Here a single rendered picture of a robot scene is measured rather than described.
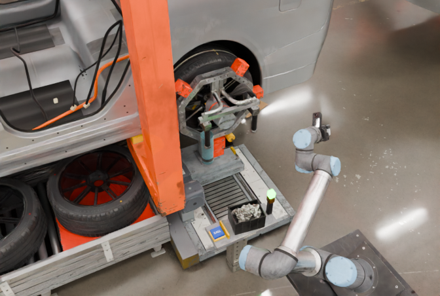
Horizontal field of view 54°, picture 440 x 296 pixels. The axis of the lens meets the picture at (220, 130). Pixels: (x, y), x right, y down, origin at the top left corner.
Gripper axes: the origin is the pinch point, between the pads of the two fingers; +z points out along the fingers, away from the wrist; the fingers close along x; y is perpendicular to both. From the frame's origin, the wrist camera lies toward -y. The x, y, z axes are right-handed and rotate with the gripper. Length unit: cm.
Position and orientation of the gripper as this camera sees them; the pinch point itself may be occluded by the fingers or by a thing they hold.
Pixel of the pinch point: (327, 125)
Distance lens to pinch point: 255.6
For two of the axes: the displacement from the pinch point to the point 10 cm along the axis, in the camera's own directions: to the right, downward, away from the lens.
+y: 1.7, 9.8, 0.6
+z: 5.8, -1.4, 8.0
